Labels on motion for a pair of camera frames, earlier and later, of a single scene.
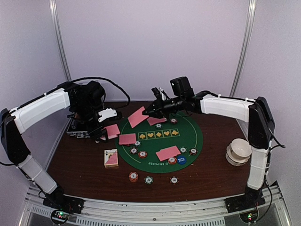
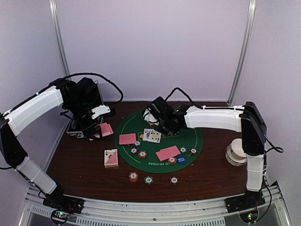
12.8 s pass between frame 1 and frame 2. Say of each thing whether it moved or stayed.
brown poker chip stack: stayed
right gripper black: moved
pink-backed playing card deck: moved
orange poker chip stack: stayed
